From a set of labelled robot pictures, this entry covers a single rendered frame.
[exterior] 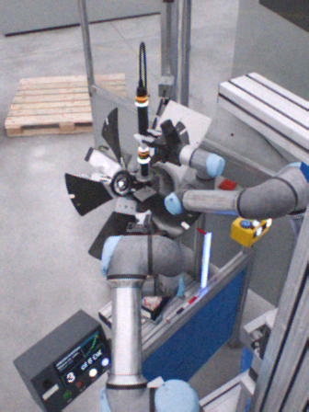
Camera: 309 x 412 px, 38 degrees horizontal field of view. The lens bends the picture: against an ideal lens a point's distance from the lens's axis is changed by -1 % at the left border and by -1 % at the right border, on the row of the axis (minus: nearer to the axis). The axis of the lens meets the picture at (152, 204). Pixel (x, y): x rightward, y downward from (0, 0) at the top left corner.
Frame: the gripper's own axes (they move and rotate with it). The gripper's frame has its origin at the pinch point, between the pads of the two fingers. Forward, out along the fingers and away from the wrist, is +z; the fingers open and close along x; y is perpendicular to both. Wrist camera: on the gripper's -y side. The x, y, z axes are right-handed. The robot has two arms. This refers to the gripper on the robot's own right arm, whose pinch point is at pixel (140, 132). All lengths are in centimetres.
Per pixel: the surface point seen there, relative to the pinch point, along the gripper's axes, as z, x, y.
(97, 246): 9, -22, 50
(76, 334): -27, -70, 24
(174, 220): -20.4, -6.1, 31.1
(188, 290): -3, 41, 142
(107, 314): 28, -4, 142
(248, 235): -45, 14, 43
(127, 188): 4.7, -4.0, 27.5
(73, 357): -30, -76, 26
